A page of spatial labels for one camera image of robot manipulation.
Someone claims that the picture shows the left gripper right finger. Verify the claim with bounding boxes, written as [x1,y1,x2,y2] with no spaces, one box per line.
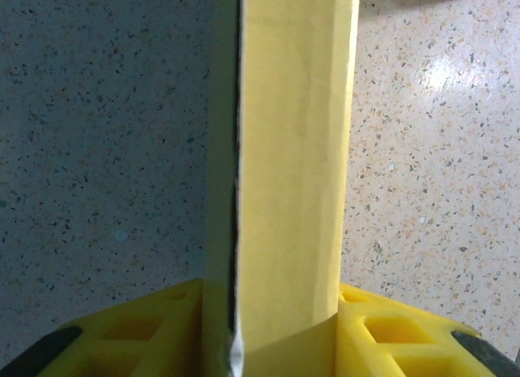
[336,282,520,377]

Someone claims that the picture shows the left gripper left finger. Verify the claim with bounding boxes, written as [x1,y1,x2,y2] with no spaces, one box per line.
[0,278,205,377]

